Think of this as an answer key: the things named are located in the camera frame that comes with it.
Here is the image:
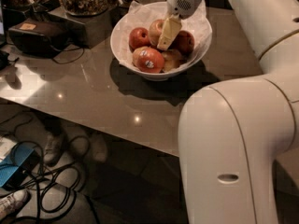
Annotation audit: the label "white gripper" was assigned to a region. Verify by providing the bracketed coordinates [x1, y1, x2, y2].
[157, 0, 202, 50]

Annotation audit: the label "yellow-red apple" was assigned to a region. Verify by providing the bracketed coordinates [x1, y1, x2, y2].
[149, 19, 164, 47]

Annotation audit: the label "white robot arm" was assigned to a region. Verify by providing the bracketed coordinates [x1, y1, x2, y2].
[178, 0, 299, 224]

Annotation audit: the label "red apple right back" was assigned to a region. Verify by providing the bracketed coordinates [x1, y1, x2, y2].
[171, 30, 194, 55]

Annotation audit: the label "white bowl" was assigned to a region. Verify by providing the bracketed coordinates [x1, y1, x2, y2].
[109, 1, 214, 82]

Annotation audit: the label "yellow apple front right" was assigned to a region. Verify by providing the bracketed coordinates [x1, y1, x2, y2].
[162, 49, 183, 72]

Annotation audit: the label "red apple left back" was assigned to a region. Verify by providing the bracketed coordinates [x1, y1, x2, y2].
[129, 27, 150, 49]

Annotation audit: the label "red apple with stickers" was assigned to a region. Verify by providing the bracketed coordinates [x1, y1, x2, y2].
[133, 47, 164, 74]

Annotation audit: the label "white paper liner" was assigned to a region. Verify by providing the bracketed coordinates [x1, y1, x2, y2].
[117, 0, 211, 71]

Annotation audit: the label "dark grey box stand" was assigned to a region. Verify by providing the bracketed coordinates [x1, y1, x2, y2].
[49, 7, 120, 49]

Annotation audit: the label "black device with label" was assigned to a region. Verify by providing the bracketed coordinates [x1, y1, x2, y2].
[8, 19, 69, 58]

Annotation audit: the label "grey shoe under table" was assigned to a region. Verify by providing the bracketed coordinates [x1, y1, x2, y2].
[43, 133, 65, 166]

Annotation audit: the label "blue box on floor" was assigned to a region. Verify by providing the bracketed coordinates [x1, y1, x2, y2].
[0, 144, 38, 189]

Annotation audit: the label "white sneaker bottom left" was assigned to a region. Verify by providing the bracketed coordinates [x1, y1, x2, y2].
[0, 189, 29, 220]

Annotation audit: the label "black cable on table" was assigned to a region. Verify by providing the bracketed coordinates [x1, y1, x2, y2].
[50, 46, 86, 65]

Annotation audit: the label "black floor cables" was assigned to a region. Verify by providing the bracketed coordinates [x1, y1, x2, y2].
[0, 111, 101, 224]

